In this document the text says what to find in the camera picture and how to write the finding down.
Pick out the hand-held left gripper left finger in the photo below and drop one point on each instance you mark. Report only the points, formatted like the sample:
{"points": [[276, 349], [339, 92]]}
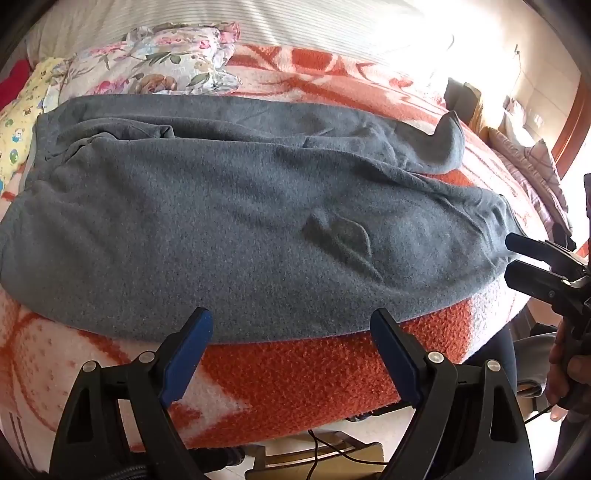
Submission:
{"points": [[184, 355]]}

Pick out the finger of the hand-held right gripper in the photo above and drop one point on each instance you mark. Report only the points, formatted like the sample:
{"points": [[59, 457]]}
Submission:
{"points": [[535, 279], [535, 249]]}

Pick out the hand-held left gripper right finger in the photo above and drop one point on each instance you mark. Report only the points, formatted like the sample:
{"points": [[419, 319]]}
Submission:
{"points": [[397, 355]]}

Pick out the grey fleece pants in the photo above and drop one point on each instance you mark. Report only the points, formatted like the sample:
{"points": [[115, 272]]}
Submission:
{"points": [[231, 207]]}

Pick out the person's right hand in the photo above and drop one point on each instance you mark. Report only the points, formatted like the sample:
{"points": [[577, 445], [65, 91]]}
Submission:
{"points": [[561, 378]]}

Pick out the orange and white blanket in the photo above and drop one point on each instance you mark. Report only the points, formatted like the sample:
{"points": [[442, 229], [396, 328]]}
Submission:
{"points": [[295, 383]]}

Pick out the wooden board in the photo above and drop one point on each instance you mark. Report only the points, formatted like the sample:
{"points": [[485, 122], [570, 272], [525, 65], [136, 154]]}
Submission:
{"points": [[295, 464]]}

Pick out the dark nightstand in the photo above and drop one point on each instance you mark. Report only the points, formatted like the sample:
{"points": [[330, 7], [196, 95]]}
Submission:
{"points": [[461, 104]]}

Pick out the yellow cartoon print cloth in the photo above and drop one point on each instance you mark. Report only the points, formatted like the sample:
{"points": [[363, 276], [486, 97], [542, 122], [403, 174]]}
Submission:
{"points": [[23, 120]]}

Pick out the floral quilt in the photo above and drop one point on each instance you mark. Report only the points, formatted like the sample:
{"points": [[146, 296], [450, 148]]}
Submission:
{"points": [[152, 60]]}

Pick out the red cloth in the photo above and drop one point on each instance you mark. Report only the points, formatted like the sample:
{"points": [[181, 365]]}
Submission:
{"points": [[14, 76]]}

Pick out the wooden door frame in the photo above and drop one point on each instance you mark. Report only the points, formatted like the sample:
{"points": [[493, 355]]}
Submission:
{"points": [[575, 120]]}

